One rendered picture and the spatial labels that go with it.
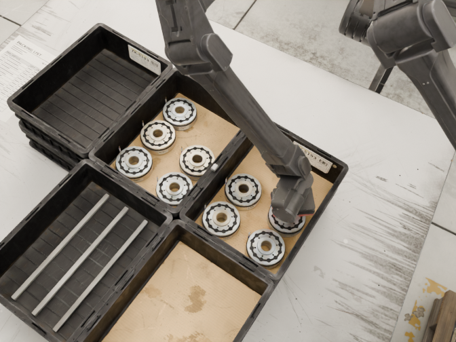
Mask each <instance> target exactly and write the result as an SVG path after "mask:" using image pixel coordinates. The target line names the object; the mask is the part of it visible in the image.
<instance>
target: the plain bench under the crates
mask: <svg viewBox="0 0 456 342"><path fill-rule="evenodd" d="M208 20H209V22H210V24H211V27H212V29H213V31H214V33H216V34H218V35H219V37H220V38H221V39H222V40H223V41H224V43H225V44H226V46H227V47H228V48H229V49H230V51H231V52H232V54H233V58H232V61H231V64H230V67H231V68H232V69H233V71H234V73H235V74H236V75H237V76H238V77H239V79H240V80H241V81H242V83H243V84H244V85H245V86H246V88H247V89H248V91H249V92H250V93H251V94H252V95H253V96H254V98H255V99H256V101H257V102H258V103H259V104H260V106H261V107H262V108H263V110H264V111H265V112H266V114H268V116H269V117H270V118H271V120H272V121H274V122H276V123H277V124H279V125H281V126H282V127H284V128H286V129H287V130H290V131H291V132H293V133H295V134H296V135H298V136H300V137H301V138H304V139H305V140H307V141H308V142H310V143H312V144H313V145H315V146H317V147H319V148H321V149H322V150H324V151H325V152H327V153H330V154H331V155H333V156H335V157H336V158H338V159H340V160H341V161H343V162H345V163H346V164H347V165H348V166H349V170H348V172H347V174H346V176H345V178H344V179H343V180H342V182H341V184H340V185H339V187H338V189H337V192H336V193H335V195H334V196H333V198H332V199H331V201H330V203H329V204H328V205H327V207H326V209H325V211H324V212H323V214H322V216H321V217H320V218H319V220H318V222H317V223H316V225H315V227H314V228H313V229H312V231H311V233H310V234H309V236H308V237H307V239H306V240H305V242H304V244H303V245H302V247H301V249H300V250H299V252H298V253H297V255H296V257H295V258H294V260H293V261H292V263H291V264H290V266H289V268H288V269H287V270H286V273H285V274H284V275H283V277H282V279H281V280H280V282H279V283H278V285H277V286H276V288H275V290H274V291H273V293H272V294H271V296H270V298H269V299H268V301H267V302H266V304H265V306H264V307H263V309H262V310H261V312H260V314H259V315H258V317H257V318H256V320H255V321H254V323H253V325H252V326H251V327H250V330H249V331H248V332H247V334H246V336H245V337H244V339H243V340H242V342H391V340H392V336H393V333H394V330H395V327H396V325H397V322H398V318H399V316H400V312H401V310H402V306H403V304H404V301H405V298H406V295H407V292H408V290H409V286H410V284H411V280H412V278H413V275H414V272H415V269H416V266H417V263H418V260H419V257H420V255H421V251H422V249H423V245H424V243H425V239H426V237H427V234H428V231H429V229H430V225H431V223H432V219H433V217H434V213H435V211H436V208H437V205H438V202H439V199H440V196H441V193H442V190H443V187H444V184H445V182H446V179H447V176H448V173H449V170H450V167H451V164H452V161H453V158H454V156H455V152H456V151H455V150H454V148H453V146H452V145H451V143H450V142H449V140H448V138H447V136H446V135H445V133H444V132H443V130H442V128H441V127H440V125H439V123H438V122H437V121H436V119H435V118H433V117H431V116H429V115H426V114H425V113H422V112H420V111H417V110H415V109H412V108H410V107H408V106H406V105H404V104H401V103H399V102H397V101H395V100H392V99H390V98H388V97H386V96H383V95H381V94H378V93H376V92H374V91H372V90H370V89H367V88H365V87H363V86H361V85H358V84H356V83H354V82H352V81H349V80H347V79H344V78H342V77H340V76H338V75H335V74H333V73H331V72H329V71H326V70H324V69H321V68H320V67H318V66H315V65H313V64H310V63H308V62H305V61H304V60H301V59H299V58H297V57H294V56H292V55H290V54H287V53H286V52H283V51H281V50H278V49H276V48H274V47H271V46H270V45H267V44H265V43H263V42H260V41H258V40H256V39H253V38H252V37H249V36H247V35H244V34H242V33H240V32H237V31H235V30H233V29H231V28H229V27H226V26H224V25H222V24H219V23H217V22H215V21H213V20H210V19H208ZM97 23H104V24H106V25H107V26H109V27H111V28H112V29H114V30H116V31H118V32H119V33H121V34H123V35H125V36H126V37H128V38H130V39H131V40H133V41H135V42H137V43H139V44H141V45H142V46H144V47H145V48H147V49H149V50H151V51H152V52H154V53H156V54H158V55H159V56H161V57H162V58H165V59H166V60H168V59H167V57H166V55H165V51H164V47H165V43H164V38H163V34H162V28H161V25H160V21H159V16H158V13H157V7H156V4H155V0H49V1H47V2H46V3H45V4H44V5H43V6H42V7H41V8H40V9H38V10H37V11H36V12H35V13H34V14H33V15H32V16H31V17H30V18H29V19H28V20H27V21H26V22H25V23H24V24H23V25H21V26H20V27H19V28H18V29H17V30H16V31H15V32H14V33H12V34H11V35H10V36H9V37H8V38H7V39H6V40H5V41H4V42H3V43H2V44H1V45H0V51H1V50H3V49H4V48H5V47H6V46H7V45H8V44H9V43H10V41H11V40H12V41H13V40H14V39H15V38H17V36H19V35H20V36H21V37H23V38H25V39H26V40H28V41H30V42H31V43H33V44H35V45H36V46H38V47H40V48H41V49H43V50H45V51H47V52H49V53H50V54H52V55H54V56H55V57H57V56H58V55H60V54H61V53H62V52H63V51H65V50H66V49H67V48H68V47H69V46H70V45H71V44H73V43H74V42H75V41H76V40H78V38H80V37H81V36H82V35H83V34H84V33H86V32H87V31H88V30H89V29H91V28H92V27H93V26H94V25H95V24H97ZM168 61H169V60H168ZM19 121H20V120H19V119H18V118H17V117H16V116H15V113H14V114H13V115H12V116H11V117H10V118H9V119H8V120H7V121H6V122H4V121H1V120H0V242H1V241H2V240H3V239H4V238H5V237H6V236H7V235H8V234H9V233H10V231H11V230H12V229H13V228H14V227H15V226H16V225H17V224H18V223H19V222H20V221H21V220H22V219H23V218H24V217H25V216H26V215H27V214H28V213H29V212H30V211H31V210H32V209H33V208H34V207H35V206H36V205H37V204H38V203H39V202H40V201H41V200H42V199H43V198H44V197H45V196H46V195H47V194H48V193H49V192H50V191H51V190H52V189H53V188H54V187H55V186H56V185H57V184H58V183H59V182H60V181H61V180H62V179H63V178H64V177H65V176H66V175H67V174H68V173H69V172H67V171H66V170H65V169H63V168H61V167H60V166H59V165H58V164H56V163H54V162H53V161H52V160H50V159H48V158H47V157H46V156H44V155H42V154H41V153H40V152H38V151H37V150H35V149H34V148H32V147H31V146H30V145H29V139H28V138H27V137H26V134H25V133H24V132H22V131H21V129H20V127H19V125H18V122H19ZM0 342H49V341H47V340H46V339H44V338H43V337H42V336H41V335H40V334H38V333H37V332H36V331H34V330H33V329H32V328H31V327H30V326H28V325H27V324H25V323H24V322H23V321H22V320H21V319H20V318H18V317H17V316H15V315H14V314H13V313H12V312H11V311H9V310H8V309H7V308H5V307H4V306H3V305H2V304H0Z"/></svg>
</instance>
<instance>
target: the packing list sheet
mask: <svg viewBox="0 0 456 342"><path fill-rule="evenodd" d="M55 58H56V57H55V56H54V55H52V54H50V53H49V52H47V51H45V50H43V49H41V48H40V47H38V46H36V45H35V44H33V43H31V42H30V41H28V40H26V39H25V38H23V37H21V36H20V35H19V36H17V38H15V39H14V40H13V41H12V40H11V41H10V43H9V44H8V45H7V46H6V47H5V48H4V49H3V50H1V51H0V120H1V121H4V122H6V121H7V120H8V119H9V118H10V117H11V116H12V115H13V114H14V112H13V111H11V110H10V108H9V107H8V105H7V99H8V98H9V97H10V96H11V95H12V94H13V93H14V92H16V91H17V90H18V89H19V88H21V87H22V86H23V85H24V84H25V83H26V82H27V81H29V80H30V79H31V78H32V77H34V76H35V75H36V74H37V73H38V72H39V71H40V70H42V69H43V68H44V67H45V66H47V65H48V64H49V63H50V62H51V61H53V59H55Z"/></svg>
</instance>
